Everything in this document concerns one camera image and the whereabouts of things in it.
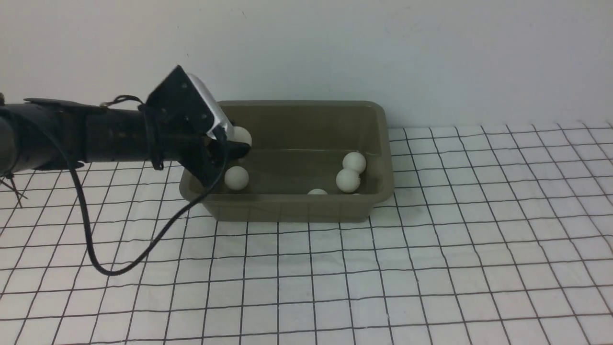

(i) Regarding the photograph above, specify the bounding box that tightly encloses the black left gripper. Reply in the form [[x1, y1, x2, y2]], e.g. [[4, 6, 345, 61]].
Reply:
[[144, 108, 251, 188]]

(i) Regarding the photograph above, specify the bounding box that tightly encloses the white marked ping-pong ball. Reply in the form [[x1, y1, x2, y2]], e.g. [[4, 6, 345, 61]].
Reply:
[[336, 169, 361, 194]]

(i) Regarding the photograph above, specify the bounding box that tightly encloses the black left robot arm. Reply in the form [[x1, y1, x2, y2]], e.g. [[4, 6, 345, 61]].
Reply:
[[1, 98, 251, 186]]

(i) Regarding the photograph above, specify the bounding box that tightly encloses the olive green plastic bin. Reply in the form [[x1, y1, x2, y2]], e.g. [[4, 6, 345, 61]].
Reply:
[[201, 100, 395, 223]]

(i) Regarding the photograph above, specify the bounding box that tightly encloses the white grid-pattern tablecloth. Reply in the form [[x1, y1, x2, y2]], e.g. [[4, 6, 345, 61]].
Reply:
[[0, 121, 613, 345]]

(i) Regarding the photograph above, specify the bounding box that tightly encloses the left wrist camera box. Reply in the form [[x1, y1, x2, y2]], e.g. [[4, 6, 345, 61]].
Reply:
[[145, 65, 235, 140]]

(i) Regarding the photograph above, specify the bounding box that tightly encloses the black left camera cable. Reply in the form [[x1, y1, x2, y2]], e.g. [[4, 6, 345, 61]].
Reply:
[[0, 93, 230, 277]]

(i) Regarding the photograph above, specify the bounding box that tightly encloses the black cable tie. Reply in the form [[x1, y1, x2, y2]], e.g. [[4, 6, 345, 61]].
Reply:
[[0, 173, 27, 208]]

